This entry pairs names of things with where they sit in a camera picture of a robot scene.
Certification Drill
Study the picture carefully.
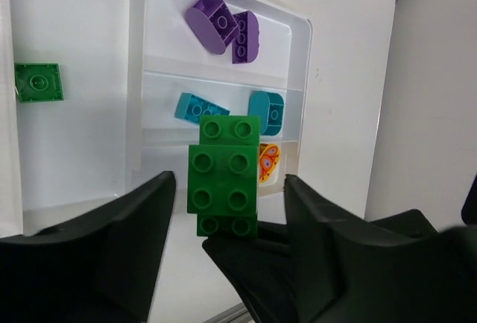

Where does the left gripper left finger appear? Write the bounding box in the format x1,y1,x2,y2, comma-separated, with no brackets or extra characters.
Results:
1,171,176,322

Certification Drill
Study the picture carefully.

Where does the yellow round printed lego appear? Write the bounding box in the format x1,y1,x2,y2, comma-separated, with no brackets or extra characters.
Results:
259,143,280,183

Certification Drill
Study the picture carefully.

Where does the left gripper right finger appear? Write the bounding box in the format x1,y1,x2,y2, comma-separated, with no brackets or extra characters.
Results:
284,175,476,322

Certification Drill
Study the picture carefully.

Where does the green cross lego stack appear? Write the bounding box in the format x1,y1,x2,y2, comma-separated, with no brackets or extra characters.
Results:
187,116,260,239

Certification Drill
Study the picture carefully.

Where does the purple rounded lego brick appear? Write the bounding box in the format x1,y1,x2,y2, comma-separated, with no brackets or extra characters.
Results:
232,10,259,64

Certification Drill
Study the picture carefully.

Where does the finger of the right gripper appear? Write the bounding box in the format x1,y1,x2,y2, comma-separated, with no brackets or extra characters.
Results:
202,221,303,322

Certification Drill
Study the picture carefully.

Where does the purple square lego brick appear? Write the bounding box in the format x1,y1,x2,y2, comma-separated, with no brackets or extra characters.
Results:
184,0,239,55

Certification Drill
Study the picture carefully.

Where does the green lego plate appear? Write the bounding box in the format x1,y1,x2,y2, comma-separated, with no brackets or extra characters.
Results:
14,63,63,103

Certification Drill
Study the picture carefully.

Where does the white divided sorting tray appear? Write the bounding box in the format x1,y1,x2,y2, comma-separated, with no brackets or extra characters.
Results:
1,0,312,234

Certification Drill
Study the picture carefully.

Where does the teal rounded lego brick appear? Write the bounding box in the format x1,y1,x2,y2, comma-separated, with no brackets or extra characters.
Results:
248,91,285,136

